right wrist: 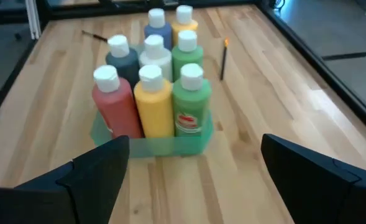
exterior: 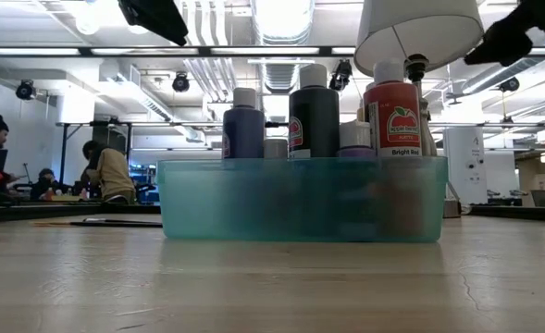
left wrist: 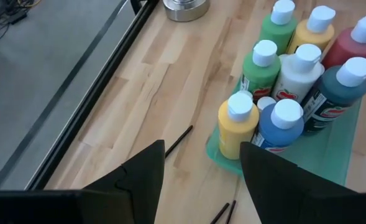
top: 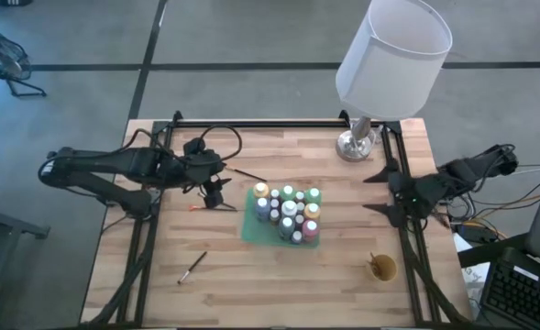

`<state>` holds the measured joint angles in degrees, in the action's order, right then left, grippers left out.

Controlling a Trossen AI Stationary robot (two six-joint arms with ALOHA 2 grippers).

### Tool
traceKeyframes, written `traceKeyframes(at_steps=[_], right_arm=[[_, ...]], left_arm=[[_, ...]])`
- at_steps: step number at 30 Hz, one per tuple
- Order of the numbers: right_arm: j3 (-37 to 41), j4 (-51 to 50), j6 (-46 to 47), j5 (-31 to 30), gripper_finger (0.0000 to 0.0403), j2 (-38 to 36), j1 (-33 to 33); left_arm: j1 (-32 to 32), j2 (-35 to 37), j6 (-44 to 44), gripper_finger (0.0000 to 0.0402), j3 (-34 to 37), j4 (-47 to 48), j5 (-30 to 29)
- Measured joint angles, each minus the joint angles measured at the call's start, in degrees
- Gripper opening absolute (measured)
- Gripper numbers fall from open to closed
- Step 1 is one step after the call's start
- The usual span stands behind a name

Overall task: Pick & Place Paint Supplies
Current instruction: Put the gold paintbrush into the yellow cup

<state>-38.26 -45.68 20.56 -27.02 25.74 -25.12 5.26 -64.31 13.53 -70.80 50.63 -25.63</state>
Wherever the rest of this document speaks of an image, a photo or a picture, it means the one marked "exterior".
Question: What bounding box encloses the large grey paint bottle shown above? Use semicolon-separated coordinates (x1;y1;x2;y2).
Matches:
288;63;341;159

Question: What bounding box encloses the small purple paint bottle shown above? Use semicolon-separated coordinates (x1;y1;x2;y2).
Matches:
338;120;376;158

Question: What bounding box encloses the black overhead crossbar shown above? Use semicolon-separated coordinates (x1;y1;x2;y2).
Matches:
0;44;545;58

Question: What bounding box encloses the small red paint bottle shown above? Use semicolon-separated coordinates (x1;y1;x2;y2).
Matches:
263;137;289;159

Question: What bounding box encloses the large blue paint bottle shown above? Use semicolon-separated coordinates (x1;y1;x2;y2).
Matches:
221;87;266;160

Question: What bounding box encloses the white-shaded table lamp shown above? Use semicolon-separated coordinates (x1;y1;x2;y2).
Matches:
353;0;485;218

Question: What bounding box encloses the black ceiling spotlight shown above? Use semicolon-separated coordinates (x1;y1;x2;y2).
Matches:
328;58;353;93
499;76;522;93
15;79;37;102
171;71;191;93

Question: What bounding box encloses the large red paint bottle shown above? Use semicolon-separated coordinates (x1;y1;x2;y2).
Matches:
363;58;424;158

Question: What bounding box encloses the teal translucent plastic bin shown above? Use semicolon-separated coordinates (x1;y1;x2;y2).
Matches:
155;155;449;244

